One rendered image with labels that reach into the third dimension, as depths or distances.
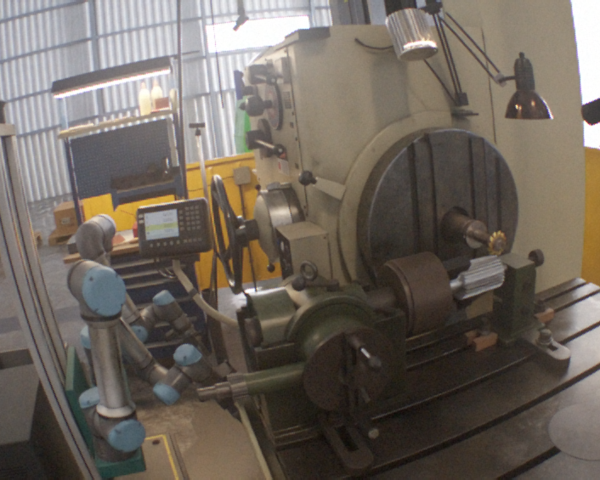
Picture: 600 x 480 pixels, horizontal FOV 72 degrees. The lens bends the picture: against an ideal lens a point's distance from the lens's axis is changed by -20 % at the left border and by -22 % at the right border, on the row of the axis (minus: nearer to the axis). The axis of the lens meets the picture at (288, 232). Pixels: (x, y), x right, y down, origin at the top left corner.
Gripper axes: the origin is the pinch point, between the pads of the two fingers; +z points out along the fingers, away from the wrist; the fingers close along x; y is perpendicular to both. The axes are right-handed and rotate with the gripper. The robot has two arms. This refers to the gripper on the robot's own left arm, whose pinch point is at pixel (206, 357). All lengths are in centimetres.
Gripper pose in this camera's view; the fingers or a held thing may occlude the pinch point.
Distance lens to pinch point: 201.2
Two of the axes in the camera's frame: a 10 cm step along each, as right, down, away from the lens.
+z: 5.2, 8.3, 2.1
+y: 8.2, -5.5, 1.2
